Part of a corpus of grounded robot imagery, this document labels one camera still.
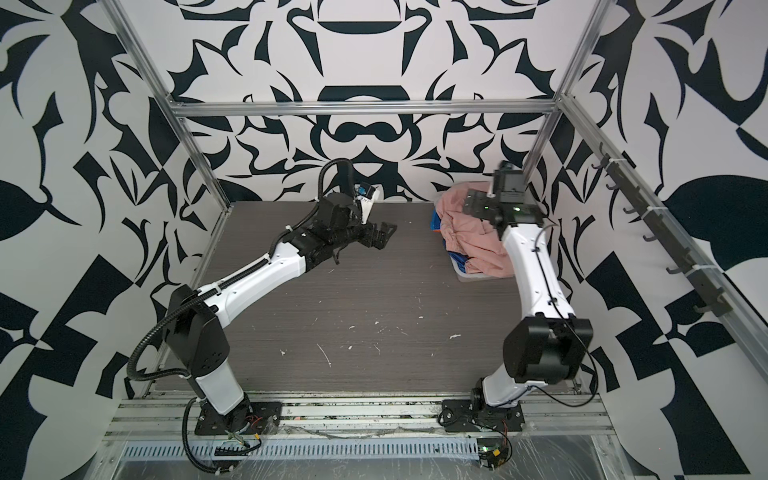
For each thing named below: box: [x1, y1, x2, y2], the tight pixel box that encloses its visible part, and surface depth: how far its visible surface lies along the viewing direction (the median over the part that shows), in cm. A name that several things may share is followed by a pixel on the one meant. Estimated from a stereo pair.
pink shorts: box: [436, 181, 515, 278], surface depth 94 cm
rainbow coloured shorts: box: [430, 209, 471, 274], surface depth 93 cm
